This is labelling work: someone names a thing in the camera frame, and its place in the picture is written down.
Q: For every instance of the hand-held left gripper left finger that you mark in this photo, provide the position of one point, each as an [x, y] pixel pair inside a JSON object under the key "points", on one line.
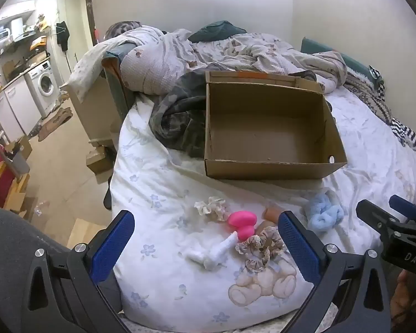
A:
{"points": [[112, 246]]}

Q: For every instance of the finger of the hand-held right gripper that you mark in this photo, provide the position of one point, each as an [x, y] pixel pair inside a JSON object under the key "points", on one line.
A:
{"points": [[371, 211], [404, 204]]}

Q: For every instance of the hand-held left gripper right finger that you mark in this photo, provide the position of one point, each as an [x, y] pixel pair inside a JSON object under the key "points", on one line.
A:
{"points": [[298, 249]]}

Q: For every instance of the brown floral scrunchie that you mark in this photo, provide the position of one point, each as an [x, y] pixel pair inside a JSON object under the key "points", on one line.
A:
{"points": [[260, 249]]}

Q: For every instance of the light blue fluffy scrunchie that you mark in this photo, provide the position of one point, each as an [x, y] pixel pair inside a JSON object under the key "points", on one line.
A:
{"points": [[322, 215]]}

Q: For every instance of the peach foam sponge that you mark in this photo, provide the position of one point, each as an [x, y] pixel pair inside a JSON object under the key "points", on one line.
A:
{"points": [[274, 213]]}

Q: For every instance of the cream floral scrunchie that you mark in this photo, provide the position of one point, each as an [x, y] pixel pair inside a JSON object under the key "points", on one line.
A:
{"points": [[212, 208]]}

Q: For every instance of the brown cardboard box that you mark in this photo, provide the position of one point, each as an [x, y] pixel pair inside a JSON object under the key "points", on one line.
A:
{"points": [[263, 125]]}

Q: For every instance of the person's right hand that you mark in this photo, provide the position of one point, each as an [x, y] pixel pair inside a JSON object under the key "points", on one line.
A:
{"points": [[404, 298]]}

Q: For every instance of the black white striped cloth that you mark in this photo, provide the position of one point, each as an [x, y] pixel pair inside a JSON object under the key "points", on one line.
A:
{"points": [[407, 135]]}

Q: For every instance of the white bear print bed sheet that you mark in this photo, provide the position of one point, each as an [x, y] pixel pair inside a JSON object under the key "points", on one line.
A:
{"points": [[166, 194]]}

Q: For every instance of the small cardboard box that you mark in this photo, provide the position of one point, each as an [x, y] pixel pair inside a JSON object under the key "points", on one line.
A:
{"points": [[98, 159]]}

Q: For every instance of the patterned knit blanket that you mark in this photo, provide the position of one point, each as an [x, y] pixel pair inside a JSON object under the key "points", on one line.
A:
{"points": [[367, 93]]}

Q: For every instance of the brown floor rug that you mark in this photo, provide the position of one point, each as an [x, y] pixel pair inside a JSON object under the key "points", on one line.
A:
{"points": [[53, 123]]}

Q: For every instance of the beige nightstand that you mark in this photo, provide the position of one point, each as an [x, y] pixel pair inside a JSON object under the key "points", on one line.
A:
{"points": [[93, 111]]}

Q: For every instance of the camouflage blanket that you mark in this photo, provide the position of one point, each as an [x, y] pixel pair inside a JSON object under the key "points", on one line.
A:
{"points": [[178, 111]]}

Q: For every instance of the teal pillow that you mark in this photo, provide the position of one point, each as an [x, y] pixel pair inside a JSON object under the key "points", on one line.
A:
{"points": [[346, 59]]}

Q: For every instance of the white cabinet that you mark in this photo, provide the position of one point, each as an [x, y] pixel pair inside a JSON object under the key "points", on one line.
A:
{"points": [[12, 111]]}

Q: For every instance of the white washing machine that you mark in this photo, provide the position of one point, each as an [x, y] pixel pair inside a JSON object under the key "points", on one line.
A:
{"points": [[43, 85]]}

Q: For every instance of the white printed duvet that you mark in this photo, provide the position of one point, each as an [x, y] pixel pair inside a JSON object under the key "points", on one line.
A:
{"points": [[208, 53]]}

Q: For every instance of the grey striped pillow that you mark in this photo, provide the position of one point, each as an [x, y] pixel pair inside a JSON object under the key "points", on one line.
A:
{"points": [[123, 29]]}

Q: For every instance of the black hanging bag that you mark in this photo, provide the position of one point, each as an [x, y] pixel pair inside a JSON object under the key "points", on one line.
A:
{"points": [[63, 34]]}

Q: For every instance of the dark green cloth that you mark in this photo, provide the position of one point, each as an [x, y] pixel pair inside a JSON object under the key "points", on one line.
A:
{"points": [[216, 30]]}

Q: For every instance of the white water heater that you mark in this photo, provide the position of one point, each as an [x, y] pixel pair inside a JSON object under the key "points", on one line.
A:
{"points": [[16, 27]]}

